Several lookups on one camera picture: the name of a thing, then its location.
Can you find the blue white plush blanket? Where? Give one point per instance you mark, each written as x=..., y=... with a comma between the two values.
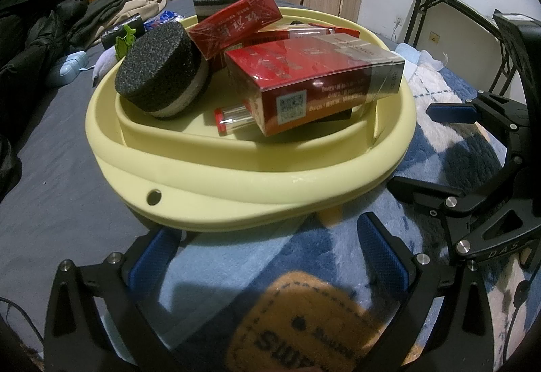
x=296, y=253

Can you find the pale yellow plastic basin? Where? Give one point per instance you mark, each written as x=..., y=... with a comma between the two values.
x=211, y=177

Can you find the round black foam disc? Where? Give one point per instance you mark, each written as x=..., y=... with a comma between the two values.
x=156, y=67
x=219, y=0

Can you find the yellow wall socket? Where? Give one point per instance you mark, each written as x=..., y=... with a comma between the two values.
x=434, y=36

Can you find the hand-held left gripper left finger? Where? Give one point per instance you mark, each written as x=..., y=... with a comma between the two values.
x=148, y=260

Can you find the black foil packet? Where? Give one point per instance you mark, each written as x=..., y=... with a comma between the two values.
x=122, y=27

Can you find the dark cloth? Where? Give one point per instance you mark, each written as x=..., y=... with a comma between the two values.
x=8, y=169

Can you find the light blue case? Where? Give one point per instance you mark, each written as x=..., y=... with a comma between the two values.
x=67, y=67

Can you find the small white plush item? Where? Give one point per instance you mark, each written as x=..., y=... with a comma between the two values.
x=103, y=63

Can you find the red cigarette pack grey top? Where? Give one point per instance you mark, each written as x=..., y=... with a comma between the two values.
x=296, y=76

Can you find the red white cigarette carton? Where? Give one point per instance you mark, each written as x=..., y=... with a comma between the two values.
x=308, y=31

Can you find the blue plastic packet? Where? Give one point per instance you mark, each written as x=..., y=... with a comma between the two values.
x=162, y=19

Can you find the clear tube red cap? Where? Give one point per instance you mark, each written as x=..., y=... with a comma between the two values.
x=232, y=118

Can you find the bright red cigarette pack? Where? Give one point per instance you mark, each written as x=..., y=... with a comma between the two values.
x=228, y=27

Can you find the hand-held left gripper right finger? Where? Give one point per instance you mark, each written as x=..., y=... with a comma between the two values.
x=382, y=249

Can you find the dark red cigarette carton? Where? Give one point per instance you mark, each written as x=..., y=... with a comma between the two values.
x=346, y=112

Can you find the black jacket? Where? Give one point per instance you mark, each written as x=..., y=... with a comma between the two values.
x=34, y=29

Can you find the beige garment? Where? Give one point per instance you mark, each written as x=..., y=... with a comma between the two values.
x=146, y=2

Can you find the dark olive garment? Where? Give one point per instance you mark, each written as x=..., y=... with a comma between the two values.
x=99, y=12

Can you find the white wall socket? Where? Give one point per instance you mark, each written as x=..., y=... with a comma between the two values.
x=397, y=21

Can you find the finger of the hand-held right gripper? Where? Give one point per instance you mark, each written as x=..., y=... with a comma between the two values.
x=422, y=192
x=450, y=113

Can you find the grey bed sheet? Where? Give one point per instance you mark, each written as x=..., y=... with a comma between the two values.
x=63, y=186

